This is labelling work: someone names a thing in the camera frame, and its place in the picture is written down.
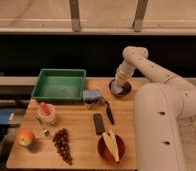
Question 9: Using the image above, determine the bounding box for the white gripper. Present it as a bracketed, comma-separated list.
[115, 61, 136, 87]

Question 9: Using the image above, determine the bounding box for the purple bowl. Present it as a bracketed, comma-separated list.
[109, 79, 131, 97]

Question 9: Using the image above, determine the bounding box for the light blue towel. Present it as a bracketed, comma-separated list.
[111, 82, 124, 95]

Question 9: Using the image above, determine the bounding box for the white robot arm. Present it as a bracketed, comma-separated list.
[115, 46, 196, 171]

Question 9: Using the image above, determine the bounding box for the red bowl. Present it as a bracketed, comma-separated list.
[98, 135, 125, 163]

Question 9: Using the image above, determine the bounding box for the black remote control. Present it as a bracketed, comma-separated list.
[93, 113, 105, 135]

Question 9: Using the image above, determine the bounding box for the yellow corn cob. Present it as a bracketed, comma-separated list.
[102, 130, 120, 163]

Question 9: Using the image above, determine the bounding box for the green plastic tray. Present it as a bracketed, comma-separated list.
[31, 69, 86, 103]

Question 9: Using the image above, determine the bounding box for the clear cup with orange item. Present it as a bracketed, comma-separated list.
[37, 102, 55, 125]

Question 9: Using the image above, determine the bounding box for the bunch of dark grapes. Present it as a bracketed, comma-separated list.
[52, 128, 72, 165]

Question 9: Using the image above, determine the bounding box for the small metal object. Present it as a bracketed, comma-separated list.
[43, 129, 50, 136]

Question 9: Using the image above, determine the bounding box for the red yellow apple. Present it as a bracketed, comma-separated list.
[17, 130, 35, 147]

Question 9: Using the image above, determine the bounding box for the blue object at left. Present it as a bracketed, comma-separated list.
[0, 107, 23, 127]

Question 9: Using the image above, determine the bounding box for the black handled knife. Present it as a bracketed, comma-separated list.
[103, 100, 115, 125]

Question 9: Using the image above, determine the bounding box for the right metal window post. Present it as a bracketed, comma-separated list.
[133, 0, 148, 32]

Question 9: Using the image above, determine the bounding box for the metal window post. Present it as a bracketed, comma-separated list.
[69, 0, 81, 32]
[133, 0, 148, 32]

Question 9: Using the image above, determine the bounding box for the left metal window post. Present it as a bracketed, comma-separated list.
[69, 0, 81, 32]

